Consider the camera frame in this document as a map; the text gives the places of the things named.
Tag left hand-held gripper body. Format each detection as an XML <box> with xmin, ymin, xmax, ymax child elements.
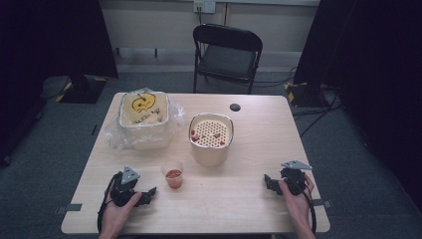
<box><xmin>109</xmin><ymin>165</ymin><xmax>143</xmax><ymax>208</ymax></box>

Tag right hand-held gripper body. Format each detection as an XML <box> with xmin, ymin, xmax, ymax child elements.
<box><xmin>279</xmin><ymin>159</ymin><xmax>314</xmax><ymax>196</ymax></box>

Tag person's left hand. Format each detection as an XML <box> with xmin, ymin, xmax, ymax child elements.
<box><xmin>99</xmin><ymin>191</ymin><xmax>143</xmax><ymax>237</ymax></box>

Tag person's right hand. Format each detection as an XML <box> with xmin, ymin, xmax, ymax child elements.
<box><xmin>278</xmin><ymin>174</ymin><xmax>317</xmax><ymax>235</ymax></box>

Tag small clear cup red filling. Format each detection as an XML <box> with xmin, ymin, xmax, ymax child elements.
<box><xmin>160</xmin><ymin>159</ymin><xmax>184</xmax><ymax>190</ymax></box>

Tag grey table edge clamp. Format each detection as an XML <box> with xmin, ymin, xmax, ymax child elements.
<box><xmin>312</xmin><ymin>198</ymin><xmax>333</xmax><ymax>209</ymax></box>

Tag clear plastic bag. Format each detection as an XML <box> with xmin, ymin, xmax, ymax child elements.
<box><xmin>104</xmin><ymin>87</ymin><xmax>186</xmax><ymax>152</ymax></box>

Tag cream round pot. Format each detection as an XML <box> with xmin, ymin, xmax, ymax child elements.
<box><xmin>188</xmin><ymin>113</ymin><xmax>235</xmax><ymax>168</ymax></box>

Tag scattered red food pieces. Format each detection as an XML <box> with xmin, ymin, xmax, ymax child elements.
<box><xmin>190</xmin><ymin>129</ymin><xmax>227</xmax><ymax>147</ymax></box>

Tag cream perforated strainer insert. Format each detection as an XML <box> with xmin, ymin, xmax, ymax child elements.
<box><xmin>191</xmin><ymin>119</ymin><xmax>231</xmax><ymax>148</ymax></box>

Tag cream box yellow face lid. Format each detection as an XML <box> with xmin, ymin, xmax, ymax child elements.
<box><xmin>117</xmin><ymin>91</ymin><xmax>171</xmax><ymax>150</ymax></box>

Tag black stand base striped tape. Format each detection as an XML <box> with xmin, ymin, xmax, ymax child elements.
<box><xmin>283</xmin><ymin>81</ymin><xmax>330</xmax><ymax>109</ymax></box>
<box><xmin>55</xmin><ymin>75</ymin><xmax>109</xmax><ymax>105</ymax></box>

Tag black folding chair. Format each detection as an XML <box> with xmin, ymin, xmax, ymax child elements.
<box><xmin>191</xmin><ymin>23</ymin><xmax>264</xmax><ymax>96</ymax></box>

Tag black curtain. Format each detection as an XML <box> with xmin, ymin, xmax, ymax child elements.
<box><xmin>0</xmin><ymin>0</ymin><xmax>119</xmax><ymax>167</ymax></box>
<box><xmin>293</xmin><ymin>0</ymin><xmax>422</xmax><ymax>213</ymax></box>

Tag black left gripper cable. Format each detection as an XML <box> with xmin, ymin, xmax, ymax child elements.
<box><xmin>97</xmin><ymin>171</ymin><xmax>123</xmax><ymax>234</ymax></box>

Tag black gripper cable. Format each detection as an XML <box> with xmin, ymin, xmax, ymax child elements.
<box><xmin>97</xmin><ymin>171</ymin><xmax>123</xmax><ymax>234</ymax></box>
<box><xmin>292</xmin><ymin>180</ymin><xmax>317</xmax><ymax>234</ymax></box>

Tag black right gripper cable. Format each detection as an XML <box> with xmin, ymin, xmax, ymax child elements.
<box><xmin>292</xmin><ymin>180</ymin><xmax>317</xmax><ymax>234</ymax></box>

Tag black floor cables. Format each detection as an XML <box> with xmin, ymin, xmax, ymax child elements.
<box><xmin>252</xmin><ymin>66</ymin><xmax>343</xmax><ymax>137</ymax></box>

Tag white wall socket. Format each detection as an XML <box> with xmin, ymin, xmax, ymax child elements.
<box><xmin>193</xmin><ymin>0</ymin><xmax>217</xmax><ymax>15</ymax></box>

